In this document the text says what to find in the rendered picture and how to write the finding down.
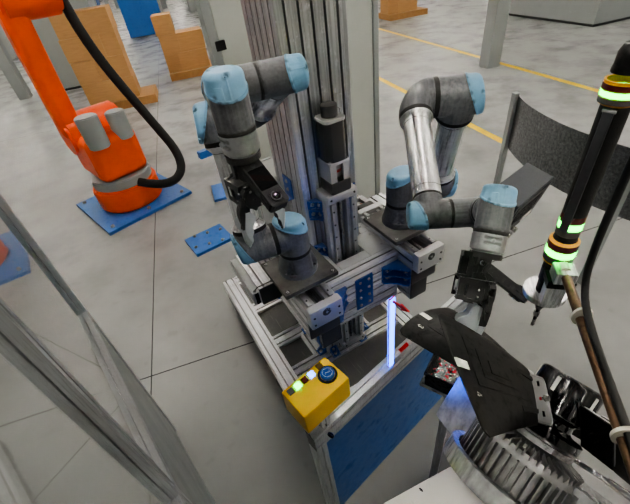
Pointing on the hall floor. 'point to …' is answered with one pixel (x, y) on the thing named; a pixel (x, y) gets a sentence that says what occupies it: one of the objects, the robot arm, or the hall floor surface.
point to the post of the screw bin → (438, 449)
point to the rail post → (325, 474)
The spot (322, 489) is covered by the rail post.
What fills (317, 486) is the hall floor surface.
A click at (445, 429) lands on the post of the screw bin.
